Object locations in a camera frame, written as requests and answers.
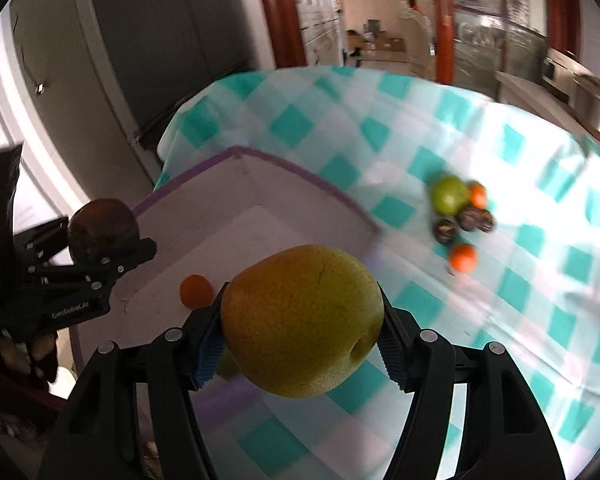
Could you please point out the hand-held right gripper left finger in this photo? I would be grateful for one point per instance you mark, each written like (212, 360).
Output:
(207, 355)

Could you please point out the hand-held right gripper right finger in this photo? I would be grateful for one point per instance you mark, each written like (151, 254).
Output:
(392, 356)

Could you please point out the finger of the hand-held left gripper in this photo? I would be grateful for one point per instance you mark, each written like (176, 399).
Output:
(40, 236)
(95, 272)

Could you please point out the dark brown round fruit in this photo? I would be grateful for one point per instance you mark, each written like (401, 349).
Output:
(102, 227)

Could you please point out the yellow green pear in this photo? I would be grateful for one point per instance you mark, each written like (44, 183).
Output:
(300, 320)

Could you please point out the small orange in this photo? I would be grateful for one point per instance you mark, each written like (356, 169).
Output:
(196, 290)
(463, 258)
(478, 195)

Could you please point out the green round fruit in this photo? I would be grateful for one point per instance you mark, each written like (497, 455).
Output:
(450, 195)

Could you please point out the purple cardboard box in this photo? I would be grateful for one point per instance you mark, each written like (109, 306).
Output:
(280, 190)

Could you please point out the person's left hand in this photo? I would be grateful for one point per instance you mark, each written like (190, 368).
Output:
(37, 347)

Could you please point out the red seat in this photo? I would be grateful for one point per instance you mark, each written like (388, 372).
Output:
(10, 395)

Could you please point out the dark passion fruit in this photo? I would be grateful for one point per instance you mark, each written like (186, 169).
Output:
(468, 219)
(486, 221)
(445, 231)

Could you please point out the grey refrigerator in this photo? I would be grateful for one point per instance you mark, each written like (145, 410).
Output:
(155, 35)

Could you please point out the teal white checkered tablecloth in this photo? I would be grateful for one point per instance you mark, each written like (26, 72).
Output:
(530, 160)

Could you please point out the silver kitchen appliance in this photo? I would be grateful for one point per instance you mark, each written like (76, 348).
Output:
(522, 89)

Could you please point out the stack of cardboard boxes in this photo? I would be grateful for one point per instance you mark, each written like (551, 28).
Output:
(380, 42)

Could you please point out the white kitchen appliance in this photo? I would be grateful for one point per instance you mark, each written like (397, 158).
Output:
(560, 70)

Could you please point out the white cabinet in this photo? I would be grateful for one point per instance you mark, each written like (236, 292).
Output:
(320, 5)

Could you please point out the red wooden door frame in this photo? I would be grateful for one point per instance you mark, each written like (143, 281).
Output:
(280, 10)

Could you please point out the glass door with wooden frame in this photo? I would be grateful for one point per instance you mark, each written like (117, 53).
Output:
(480, 20)

